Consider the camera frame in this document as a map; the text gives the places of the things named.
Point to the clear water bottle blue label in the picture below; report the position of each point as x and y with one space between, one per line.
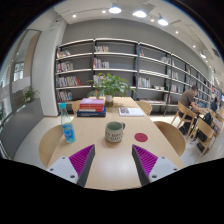
66 124

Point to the wooden chair near left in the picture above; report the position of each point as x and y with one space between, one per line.
49 143

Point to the wooden chair under man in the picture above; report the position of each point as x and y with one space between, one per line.
185 115

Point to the open white magazine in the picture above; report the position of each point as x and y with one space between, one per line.
130 112

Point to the seated man brown shirt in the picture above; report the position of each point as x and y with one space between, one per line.
187 100

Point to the red middle book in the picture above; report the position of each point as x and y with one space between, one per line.
92 108

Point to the large grey bookshelf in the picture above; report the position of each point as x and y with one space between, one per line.
155 75

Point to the dark blue bottom book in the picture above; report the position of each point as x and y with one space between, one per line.
91 113

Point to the red round coaster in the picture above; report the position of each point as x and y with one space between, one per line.
141 137

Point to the pink top book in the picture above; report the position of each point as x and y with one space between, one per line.
92 101

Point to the wooden chair far left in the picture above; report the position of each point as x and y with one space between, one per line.
75 106

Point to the small plant by window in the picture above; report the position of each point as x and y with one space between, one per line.
29 95

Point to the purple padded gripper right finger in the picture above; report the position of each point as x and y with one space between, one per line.
151 168

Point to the wooden chair far right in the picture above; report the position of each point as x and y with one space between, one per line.
145 106

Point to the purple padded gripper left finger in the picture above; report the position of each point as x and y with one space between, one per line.
76 167

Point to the wooden chair near right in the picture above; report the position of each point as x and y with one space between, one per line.
173 135

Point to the green potted plant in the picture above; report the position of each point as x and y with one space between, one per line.
108 85

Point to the wooden chair with black bag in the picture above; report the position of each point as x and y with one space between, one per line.
202 127

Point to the grey-green ceramic mug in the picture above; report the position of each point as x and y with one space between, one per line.
114 131

